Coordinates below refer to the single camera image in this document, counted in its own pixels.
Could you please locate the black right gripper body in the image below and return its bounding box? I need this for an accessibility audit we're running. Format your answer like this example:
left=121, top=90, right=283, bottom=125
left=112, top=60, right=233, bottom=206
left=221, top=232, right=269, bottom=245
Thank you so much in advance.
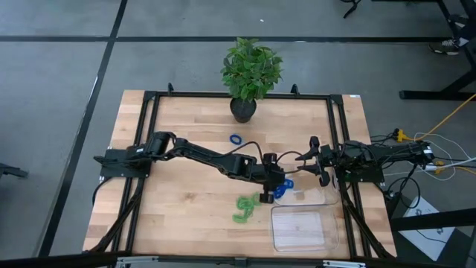
left=310, top=135, right=335, bottom=188

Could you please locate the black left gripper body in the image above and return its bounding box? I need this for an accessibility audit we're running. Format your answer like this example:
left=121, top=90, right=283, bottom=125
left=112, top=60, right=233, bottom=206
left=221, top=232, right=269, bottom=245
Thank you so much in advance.
left=256, top=152, right=286, bottom=205

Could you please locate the clear plastic tray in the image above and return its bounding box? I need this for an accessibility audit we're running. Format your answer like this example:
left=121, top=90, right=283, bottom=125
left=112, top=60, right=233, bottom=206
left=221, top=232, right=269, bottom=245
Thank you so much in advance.
left=270, top=162, right=340, bottom=207
left=270, top=204, right=340, bottom=253

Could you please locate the black beam with silver brackets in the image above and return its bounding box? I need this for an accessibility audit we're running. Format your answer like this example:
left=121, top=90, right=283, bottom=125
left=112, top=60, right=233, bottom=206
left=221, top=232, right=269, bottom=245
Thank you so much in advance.
left=0, top=249, right=476, bottom=268

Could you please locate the green plant in black pot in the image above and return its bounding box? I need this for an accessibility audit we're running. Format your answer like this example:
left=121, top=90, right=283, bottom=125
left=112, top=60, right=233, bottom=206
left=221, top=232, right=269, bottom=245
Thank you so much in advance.
left=220, top=36, right=284, bottom=124

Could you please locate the black desk leg bar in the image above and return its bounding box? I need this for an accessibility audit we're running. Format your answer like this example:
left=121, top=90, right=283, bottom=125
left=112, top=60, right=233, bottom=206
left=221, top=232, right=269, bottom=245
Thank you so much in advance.
left=390, top=207, right=476, bottom=232

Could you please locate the white cardboard box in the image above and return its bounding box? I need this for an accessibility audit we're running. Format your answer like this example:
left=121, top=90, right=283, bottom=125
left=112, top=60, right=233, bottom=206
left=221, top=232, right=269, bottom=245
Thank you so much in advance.
left=399, top=196, right=457, bottom=261

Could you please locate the black stand leg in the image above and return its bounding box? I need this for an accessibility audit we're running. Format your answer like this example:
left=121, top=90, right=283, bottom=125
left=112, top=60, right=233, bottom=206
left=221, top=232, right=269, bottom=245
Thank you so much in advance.
left=341, top=0, right=364, bottom=19

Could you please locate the person's shoe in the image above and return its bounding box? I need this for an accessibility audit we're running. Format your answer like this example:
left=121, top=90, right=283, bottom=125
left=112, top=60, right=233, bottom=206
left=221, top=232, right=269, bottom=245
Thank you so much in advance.
left=429, top=39, right=462, bottom=57

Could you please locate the black chair base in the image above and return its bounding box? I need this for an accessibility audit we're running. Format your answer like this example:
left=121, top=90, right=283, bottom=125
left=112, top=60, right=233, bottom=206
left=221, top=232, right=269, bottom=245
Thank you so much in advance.
left=0, top=162, right=30, bottom=180

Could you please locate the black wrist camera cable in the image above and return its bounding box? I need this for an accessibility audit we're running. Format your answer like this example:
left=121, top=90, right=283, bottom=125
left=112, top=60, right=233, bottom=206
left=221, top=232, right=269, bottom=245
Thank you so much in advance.
left=222, top=140, right=308, bottom=175

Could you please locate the yellow extension cable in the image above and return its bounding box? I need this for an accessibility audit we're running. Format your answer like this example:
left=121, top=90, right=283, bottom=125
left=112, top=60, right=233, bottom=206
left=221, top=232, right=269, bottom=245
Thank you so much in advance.
left=394, top=92, right=476, bottom=143

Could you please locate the thin white cable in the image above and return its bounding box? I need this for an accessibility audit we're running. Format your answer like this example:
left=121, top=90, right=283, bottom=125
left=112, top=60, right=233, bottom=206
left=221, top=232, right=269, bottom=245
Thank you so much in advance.
left=414, top=132, right=472, bottom=182

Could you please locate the yellow cable with plug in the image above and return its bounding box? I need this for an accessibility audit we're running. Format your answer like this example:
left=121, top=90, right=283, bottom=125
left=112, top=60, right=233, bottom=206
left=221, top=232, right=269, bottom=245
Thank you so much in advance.
left=434, top=160, right=476, bottom=175

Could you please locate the black aluminium table frame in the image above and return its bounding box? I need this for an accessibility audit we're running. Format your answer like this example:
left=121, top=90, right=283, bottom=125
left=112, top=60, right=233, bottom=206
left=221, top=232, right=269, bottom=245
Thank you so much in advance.
left=83, top=82, right=397, bottom=260

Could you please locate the black desk frame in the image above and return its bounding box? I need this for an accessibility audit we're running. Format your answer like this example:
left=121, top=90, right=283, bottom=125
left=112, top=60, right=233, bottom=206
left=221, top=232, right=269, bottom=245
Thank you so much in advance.
left=399, top=0, right=476, bottom=101

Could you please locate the thick white cable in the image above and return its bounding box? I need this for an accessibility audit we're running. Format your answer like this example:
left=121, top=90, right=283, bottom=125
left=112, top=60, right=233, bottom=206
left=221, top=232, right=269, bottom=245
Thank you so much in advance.
left=423, top=158, right=476, bottom=171

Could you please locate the black arm base cable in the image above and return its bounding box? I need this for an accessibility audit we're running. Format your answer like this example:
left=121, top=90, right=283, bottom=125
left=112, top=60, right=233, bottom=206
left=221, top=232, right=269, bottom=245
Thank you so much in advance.
left=91, top=177, right=111, bottom=206

